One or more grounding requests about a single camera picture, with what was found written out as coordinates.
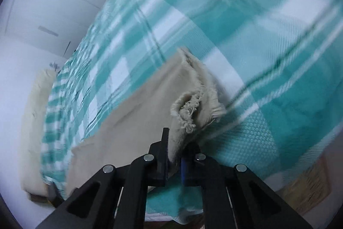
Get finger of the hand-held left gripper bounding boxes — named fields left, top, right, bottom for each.
left=47, top=182, right=65, bottom=208

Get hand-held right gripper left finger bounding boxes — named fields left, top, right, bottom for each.
left=35, top=127, right=172, bottom=229

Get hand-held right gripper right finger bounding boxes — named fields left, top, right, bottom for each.
left=181, top=143, right=314, bottom=229

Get khaki pants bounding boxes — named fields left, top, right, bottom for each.
left=64, top=47, right=227, bottom=196

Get cream padded headboard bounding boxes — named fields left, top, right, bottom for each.
left=21, top=68, right=58, bottom=196

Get teal plaid bed sheet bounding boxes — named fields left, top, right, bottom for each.
left=40, top=0, right=343, bottom=224

